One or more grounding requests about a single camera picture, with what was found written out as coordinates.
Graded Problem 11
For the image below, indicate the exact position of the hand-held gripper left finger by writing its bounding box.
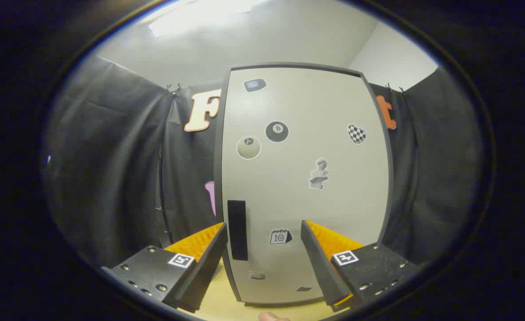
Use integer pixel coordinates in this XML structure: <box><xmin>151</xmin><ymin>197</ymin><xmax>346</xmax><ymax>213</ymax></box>
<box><xmin>101</xmin><ymin>222</ymin><xmax>228</xmax><ymax>313</ymax></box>

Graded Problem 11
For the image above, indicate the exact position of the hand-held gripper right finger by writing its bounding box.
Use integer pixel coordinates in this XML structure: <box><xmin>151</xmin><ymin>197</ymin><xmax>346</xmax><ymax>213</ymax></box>
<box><xmin>300</xmin><ymin>220</ymin><xmax>419</xmax><ymax>313</ymax></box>

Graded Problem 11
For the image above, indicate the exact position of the black door handle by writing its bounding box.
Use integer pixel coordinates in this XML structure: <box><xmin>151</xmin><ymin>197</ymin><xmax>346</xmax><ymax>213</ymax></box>
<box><xmin>227</xmin><ymin>200</ymin><xmax>249</xmax><ymax>261</ymax></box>

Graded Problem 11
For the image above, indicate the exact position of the black backdrop stand pole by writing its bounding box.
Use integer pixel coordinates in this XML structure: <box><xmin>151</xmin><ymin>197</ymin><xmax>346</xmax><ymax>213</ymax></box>
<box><xmin>156</xmin><ymin>143</ymin><xmax>172</xmax><ymax>248</ymax></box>

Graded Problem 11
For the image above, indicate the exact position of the dark grey cabinet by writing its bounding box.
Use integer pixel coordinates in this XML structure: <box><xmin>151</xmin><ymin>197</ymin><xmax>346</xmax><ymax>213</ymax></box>
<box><xmin>213</xmin><ymin>62</ymin><xmax>394</xmax><ymax>308</ymax></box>

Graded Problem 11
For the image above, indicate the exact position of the black backdrop cloth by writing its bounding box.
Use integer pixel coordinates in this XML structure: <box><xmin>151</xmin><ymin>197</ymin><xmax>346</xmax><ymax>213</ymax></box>
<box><xmin>44</xmin><ymin>56</ymin><xmax>484</xmax><ymax>268</ymax></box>

